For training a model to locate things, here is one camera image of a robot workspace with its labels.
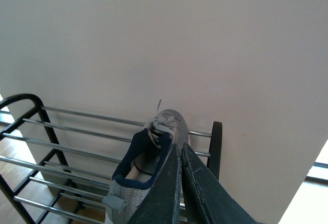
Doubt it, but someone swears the black metal shoe rack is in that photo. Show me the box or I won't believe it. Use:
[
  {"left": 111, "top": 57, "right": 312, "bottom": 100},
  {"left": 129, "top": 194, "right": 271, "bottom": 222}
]
[{"left": 1, "top": 94, "right": 222, "bottom": 223}]

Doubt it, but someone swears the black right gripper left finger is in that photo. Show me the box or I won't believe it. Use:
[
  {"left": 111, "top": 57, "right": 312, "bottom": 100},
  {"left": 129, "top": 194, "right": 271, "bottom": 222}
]
[{"left": 128, "top": 144, "right": 181, "bottom": 224}]

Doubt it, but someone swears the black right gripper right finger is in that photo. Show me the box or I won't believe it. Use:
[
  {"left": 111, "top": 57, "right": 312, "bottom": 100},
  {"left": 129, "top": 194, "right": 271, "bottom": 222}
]
[{"left": 181, "top": 143, "right": 256, "bottom": 223}]

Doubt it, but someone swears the grey knit sneaker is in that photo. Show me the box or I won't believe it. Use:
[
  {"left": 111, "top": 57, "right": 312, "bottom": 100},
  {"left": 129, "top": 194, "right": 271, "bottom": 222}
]
[{"left": 102, "top": 109, "right": 190, "bottom": 223}]

